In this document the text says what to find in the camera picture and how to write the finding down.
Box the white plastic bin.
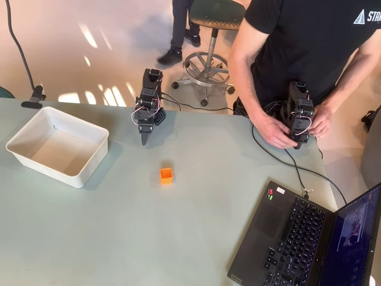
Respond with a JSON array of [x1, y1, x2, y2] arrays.
[[5, 106, 110, 189]]

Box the person's bare left forearm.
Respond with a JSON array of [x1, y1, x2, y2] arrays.
[[320, 44, 381, 111]]

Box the black Lenovo laptop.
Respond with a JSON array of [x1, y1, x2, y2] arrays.
[[227, 180, 381, 286]]

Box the person's left hand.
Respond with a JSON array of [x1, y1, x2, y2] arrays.
[[308, 104, 334, 138]]

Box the black cable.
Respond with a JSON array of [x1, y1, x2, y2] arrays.
[[162, 92, 251, 119], [284, 147, 310, 200], [252, 101, 348, 206]]

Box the person's right hand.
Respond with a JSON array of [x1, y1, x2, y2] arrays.
[[261, 114, 298, 150]]

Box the black leader arm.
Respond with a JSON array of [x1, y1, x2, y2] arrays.
[[279, 80, 316, 150]]

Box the green stool with chrome base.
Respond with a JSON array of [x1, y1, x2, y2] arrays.
[[171, 0, 248, 107]]

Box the person in black t-shirt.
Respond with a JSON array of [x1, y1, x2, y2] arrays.
[[233, 0, 381, 120]]

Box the grey beanbag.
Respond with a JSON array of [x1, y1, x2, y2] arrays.
[[361, 119, 381, 190]]

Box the black bag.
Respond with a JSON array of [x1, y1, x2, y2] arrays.
[[361, 108, 381, 133]]

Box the person's bare right forearm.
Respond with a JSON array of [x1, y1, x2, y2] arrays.
[[230, 59, 268, 125]]

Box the orange cube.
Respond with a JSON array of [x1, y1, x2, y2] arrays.
[[159, 167, 174, 186]]

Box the person's legs in dark trousers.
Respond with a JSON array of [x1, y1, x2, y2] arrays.
[[157, 0, 202, 66]]

